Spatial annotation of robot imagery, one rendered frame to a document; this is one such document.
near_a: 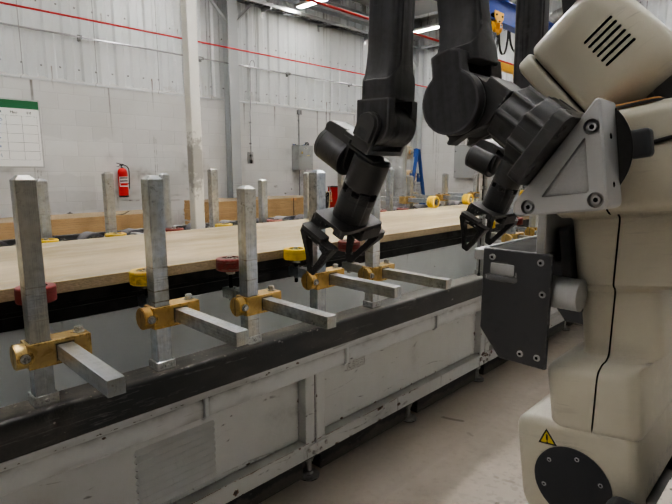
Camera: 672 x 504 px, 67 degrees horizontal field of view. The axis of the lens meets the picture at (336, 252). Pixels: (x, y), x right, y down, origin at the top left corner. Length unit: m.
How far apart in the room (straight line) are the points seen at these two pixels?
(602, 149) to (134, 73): 8.79
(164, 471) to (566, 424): 1.20
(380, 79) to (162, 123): 8.59
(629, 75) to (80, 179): 8.30
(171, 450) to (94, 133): 7.44
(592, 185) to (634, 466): 0.39
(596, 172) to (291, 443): 1.60
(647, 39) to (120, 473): 1.51
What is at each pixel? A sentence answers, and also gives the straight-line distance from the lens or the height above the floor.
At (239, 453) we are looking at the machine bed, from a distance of 1.83.
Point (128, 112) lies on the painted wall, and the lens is 9.02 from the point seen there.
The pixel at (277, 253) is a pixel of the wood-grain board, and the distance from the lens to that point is 1.64.
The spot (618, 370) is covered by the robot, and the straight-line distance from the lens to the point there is 0.77.
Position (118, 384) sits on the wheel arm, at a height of 0.81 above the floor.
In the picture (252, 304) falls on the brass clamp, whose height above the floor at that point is 0.81.
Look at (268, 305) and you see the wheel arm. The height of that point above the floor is 0.81.
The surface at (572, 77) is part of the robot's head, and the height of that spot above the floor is 1.27.
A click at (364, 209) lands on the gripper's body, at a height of 1.10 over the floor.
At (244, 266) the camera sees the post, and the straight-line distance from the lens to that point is 1.33.
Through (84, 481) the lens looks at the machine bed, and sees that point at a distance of 1.59.
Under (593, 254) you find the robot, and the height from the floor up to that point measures 1.05.
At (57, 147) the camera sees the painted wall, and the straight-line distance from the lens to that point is 8.60.
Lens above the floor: 1.16
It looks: 9 degrees down
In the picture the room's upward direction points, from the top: straight up
